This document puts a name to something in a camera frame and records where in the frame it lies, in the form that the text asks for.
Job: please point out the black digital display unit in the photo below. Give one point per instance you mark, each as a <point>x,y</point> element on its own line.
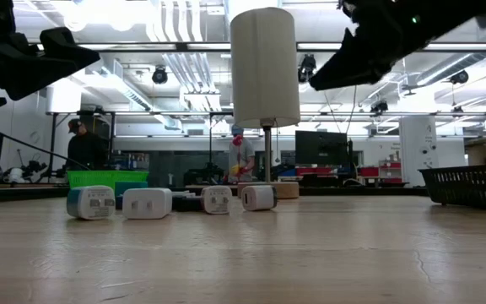
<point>186,204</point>

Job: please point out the black monitor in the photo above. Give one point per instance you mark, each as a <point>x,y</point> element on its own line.
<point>321,148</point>

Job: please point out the teal marker case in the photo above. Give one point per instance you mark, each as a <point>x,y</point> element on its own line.
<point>131,185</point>

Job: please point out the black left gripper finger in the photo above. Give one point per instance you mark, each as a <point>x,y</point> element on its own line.
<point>36,78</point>
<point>70,48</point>

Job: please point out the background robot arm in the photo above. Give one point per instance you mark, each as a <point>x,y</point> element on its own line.
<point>25,171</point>

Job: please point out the white shade wooden base lamp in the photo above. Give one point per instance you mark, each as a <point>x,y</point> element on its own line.
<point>264,67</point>

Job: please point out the white black-edged wall charger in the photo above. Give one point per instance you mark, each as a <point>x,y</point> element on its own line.
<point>257,197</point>

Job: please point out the green plastic basket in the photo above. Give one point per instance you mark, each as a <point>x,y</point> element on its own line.
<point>99,177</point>

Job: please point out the white pillar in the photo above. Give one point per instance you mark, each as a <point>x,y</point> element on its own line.
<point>418,152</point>

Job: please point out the red storage bin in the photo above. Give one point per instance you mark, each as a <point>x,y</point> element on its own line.
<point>369,172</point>
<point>316,171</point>

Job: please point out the teal white wall charger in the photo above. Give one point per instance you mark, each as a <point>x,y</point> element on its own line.
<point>93,203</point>
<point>217,200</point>

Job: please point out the black ceiling spotlight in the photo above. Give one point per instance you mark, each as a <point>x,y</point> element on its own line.
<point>160,75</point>
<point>379,106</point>
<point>307,67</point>
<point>460,77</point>

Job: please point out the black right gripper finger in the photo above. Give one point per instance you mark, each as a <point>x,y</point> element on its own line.
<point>352,69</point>

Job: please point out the person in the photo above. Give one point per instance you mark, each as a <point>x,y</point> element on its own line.
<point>241,158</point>
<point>86,150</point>

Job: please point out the white red shelf unit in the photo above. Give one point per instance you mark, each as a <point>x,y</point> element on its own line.
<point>390,169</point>

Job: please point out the black plastic basket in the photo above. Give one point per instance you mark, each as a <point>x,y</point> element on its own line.
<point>466,188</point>

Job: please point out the white cube wall charger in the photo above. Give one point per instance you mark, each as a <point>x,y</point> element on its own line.
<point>147,203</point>

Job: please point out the black aluminium table frame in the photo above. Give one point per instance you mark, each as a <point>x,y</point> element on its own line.
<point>15,195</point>

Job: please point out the black overhead light beam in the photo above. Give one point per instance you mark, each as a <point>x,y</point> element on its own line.
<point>179,47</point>

